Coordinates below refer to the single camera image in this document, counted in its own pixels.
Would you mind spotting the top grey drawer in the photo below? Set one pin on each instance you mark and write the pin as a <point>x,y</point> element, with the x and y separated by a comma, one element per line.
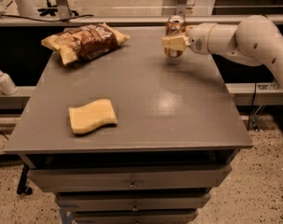
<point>130,178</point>

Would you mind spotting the grey drawer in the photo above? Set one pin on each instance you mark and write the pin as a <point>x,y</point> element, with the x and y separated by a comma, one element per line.
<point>139,200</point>
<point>139,217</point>
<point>130,178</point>

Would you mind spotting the middle grey drawer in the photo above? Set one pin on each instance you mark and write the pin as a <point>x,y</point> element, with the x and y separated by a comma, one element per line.
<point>139,200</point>

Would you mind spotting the brown chip bag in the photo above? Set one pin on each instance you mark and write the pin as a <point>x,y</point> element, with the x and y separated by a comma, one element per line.
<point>85,43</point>

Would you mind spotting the white pump bottle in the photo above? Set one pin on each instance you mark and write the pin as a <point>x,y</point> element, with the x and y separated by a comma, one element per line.
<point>7,86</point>

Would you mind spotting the yellow sponge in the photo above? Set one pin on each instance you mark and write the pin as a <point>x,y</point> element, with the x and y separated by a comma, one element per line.
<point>89,117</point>

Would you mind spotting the grey drawer cabinet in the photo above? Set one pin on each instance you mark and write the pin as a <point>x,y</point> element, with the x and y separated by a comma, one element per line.
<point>170,112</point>

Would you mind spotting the orange soda can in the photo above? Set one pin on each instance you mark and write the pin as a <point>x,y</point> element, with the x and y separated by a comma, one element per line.
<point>175,25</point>

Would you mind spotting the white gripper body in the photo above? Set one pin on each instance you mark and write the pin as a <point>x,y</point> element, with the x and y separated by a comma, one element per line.
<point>198,38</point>

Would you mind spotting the bottom grey drawer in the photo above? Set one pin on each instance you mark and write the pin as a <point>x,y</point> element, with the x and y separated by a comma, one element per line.
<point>139,217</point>

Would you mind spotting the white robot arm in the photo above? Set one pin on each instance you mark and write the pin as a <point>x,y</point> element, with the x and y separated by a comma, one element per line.
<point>253,42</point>

